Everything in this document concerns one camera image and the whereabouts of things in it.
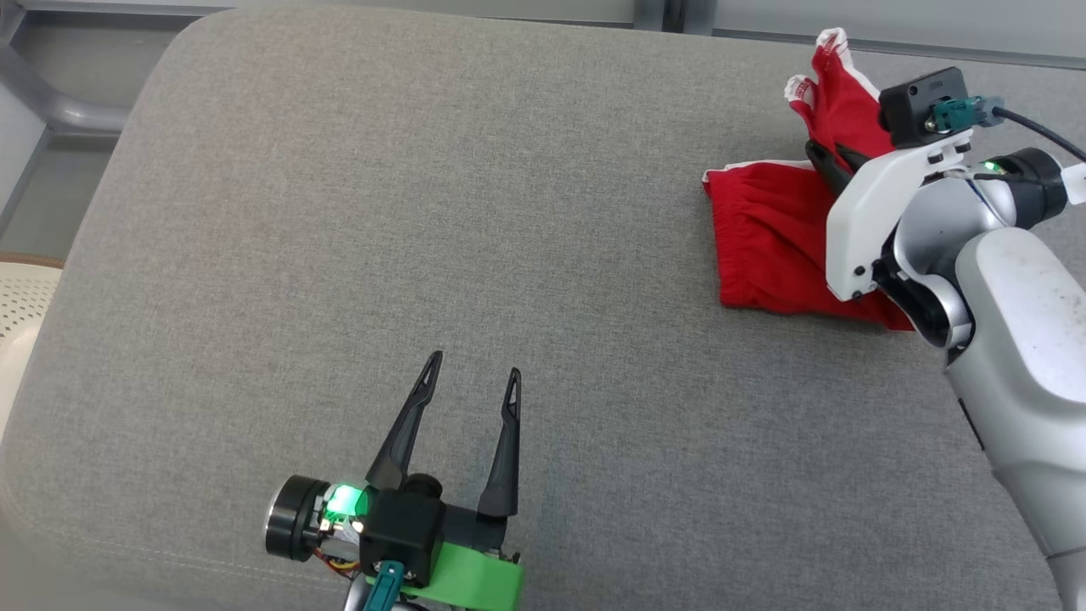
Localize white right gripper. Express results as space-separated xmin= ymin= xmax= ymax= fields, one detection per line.
xmin=804 ymin=127 xmax=975 ymax=302

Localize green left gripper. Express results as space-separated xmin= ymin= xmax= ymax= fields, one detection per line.
xmin=367 ymin=350 xmax=524 ymax=611

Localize red basketball shorts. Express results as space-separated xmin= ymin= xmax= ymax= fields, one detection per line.
xmin=703 ymin=28 xmax=917 ymax=332

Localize grey fabric sofa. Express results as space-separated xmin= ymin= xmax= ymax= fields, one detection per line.
xmin=0 ymin=7 xmax=1086 ymax=611

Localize cream perforated plastic basket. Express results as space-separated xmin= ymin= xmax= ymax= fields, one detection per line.
xmin=0 ymin=253 xmax=65 ymax=442

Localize grey curved metal tube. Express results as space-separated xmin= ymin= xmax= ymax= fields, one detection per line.
xmin=0 ymin=38 xmax=130 ymax=137

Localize teal right camera connector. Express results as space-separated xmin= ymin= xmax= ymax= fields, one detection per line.
xmin=929 ymin=96 xmax=1006 ymax=135

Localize teal camera connector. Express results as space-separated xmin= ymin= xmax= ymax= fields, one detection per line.
xmin=361 ymin=560 xmax=406 ymax=611
xmin=929 ymin=96 xmax=1006 ymax=135

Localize teal left camera connector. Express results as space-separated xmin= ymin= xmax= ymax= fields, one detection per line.
xmin=361 ymin=560 xmax=406 ymax=611

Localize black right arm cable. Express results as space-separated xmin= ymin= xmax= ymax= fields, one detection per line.
xmin=993 ymin=106 xmax=1086 ymax=164

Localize grey partition post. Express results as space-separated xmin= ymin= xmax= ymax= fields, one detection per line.
xmin=632 ymin=0 xmax=718 ymax=35

